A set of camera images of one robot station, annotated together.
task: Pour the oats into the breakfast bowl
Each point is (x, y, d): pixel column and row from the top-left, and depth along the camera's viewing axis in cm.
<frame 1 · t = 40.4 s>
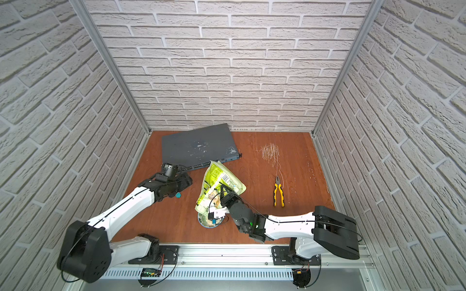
left hand: (185, 178, 87), fingers open
right hand: (223, 186, 73), fingers open
green oats bag: (216, 176, 75), point 22 cm above the table
leaf pattern breakfast bowl: (204, 220, 83), point 2 cm above the table
yellow black pliers: (278, 185, 95), point 2 cm above the table

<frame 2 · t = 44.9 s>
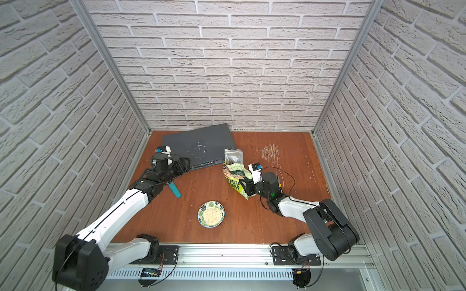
left hand: (181, 157, 83), fingers open
right hand: (238, 181, 86), fingers open
green oats bag: (234, 170, 81), point 19 cm above the table
oats pile in bowl: (212, 216, 83), point 4 cm above the table
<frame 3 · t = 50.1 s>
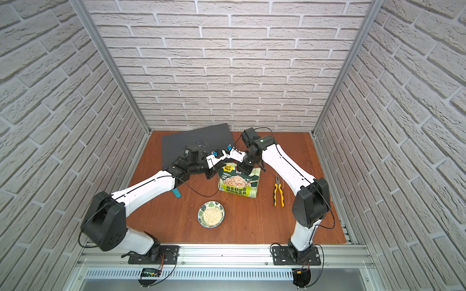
left hand: (221, 157, 83), fingers closed
right hand: (236, 168, 82), fingers closed
green oats bag: (234, 180, 85), point 12 cm above the table
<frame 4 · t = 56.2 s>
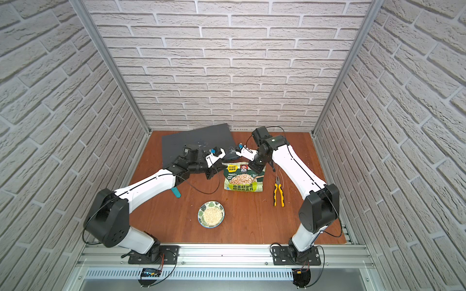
left hand: (222, 159, 83), fingers closed
right hand: (249, 165, 82), fingers closed
green oats bag: (239, 176, 85), point 14 cm above the table
